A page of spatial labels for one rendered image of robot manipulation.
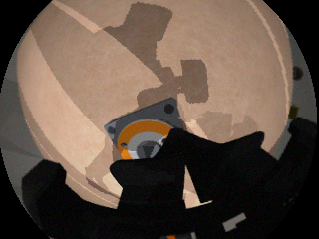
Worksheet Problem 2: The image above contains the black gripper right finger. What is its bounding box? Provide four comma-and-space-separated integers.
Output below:
174, 128, 266, 203

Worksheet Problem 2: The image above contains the orange and white round plate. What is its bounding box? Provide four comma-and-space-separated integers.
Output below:
117, 119, 174, 160

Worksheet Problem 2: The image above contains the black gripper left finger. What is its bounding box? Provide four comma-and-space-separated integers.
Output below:
109, 128, 186, 200

